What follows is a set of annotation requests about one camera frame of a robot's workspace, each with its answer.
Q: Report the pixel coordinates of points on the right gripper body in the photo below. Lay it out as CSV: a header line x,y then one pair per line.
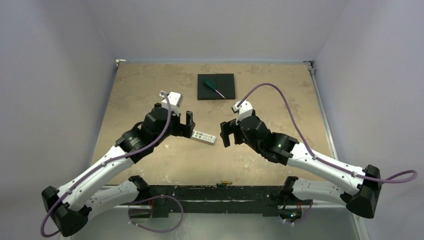
x,y
234,133

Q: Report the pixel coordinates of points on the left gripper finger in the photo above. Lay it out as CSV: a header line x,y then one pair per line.
x,y
178,130
190,124

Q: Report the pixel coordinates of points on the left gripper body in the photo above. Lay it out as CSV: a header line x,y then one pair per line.
x,y
174,120

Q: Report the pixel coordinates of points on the green handled screwdriver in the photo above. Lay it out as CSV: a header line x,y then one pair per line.
x,y
211,86

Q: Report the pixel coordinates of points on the aluminium frame rail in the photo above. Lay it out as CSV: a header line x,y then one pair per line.
x,y
312,70

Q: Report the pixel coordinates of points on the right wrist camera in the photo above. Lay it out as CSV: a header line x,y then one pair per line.
x,y
243,109

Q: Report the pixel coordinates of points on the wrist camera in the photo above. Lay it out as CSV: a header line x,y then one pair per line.
x,y
243,109
171,101

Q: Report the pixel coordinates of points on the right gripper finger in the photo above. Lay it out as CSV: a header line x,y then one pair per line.
x,y
226,129
238,135

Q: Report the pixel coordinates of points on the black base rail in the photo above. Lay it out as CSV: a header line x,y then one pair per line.
x,y
207,199

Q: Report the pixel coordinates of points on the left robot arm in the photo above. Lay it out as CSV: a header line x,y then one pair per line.
x,y
73,204

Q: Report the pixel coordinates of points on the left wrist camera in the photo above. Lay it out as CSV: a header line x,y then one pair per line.
x,y
171,101

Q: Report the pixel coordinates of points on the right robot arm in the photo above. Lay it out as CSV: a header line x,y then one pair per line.
x,y
342,184

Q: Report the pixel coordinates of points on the black foam pad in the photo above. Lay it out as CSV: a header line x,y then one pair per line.
x,y
224,82

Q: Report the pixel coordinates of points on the white remote control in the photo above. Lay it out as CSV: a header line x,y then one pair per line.
x,y
203,137

